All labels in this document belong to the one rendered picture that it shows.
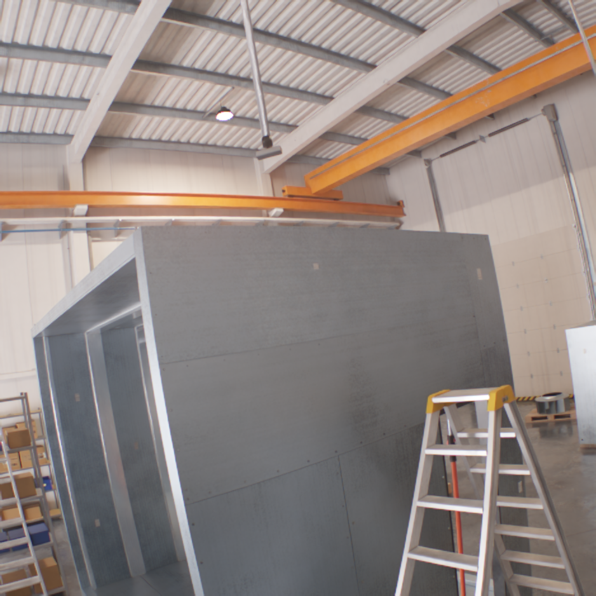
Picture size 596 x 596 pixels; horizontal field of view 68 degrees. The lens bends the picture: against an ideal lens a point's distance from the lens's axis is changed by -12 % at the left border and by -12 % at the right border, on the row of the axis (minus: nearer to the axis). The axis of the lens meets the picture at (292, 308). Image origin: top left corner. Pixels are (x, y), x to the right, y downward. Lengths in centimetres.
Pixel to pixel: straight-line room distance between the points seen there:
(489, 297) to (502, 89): 714
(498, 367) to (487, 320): 34
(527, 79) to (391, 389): 819
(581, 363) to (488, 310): 544
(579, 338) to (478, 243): 542
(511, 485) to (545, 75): 778
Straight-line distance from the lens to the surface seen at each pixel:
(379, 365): 262
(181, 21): 848
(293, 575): 239
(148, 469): 567
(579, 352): 888
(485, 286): 360
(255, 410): 214
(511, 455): 376
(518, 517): 395
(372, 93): 1067
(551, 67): 999
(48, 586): 671
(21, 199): 1052
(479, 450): 208
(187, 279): 204
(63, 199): 1066
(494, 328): 362
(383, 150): 1189
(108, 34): 891
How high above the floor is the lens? 265
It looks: 4 degrees up
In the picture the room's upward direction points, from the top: 9 degrees counter-clockwise
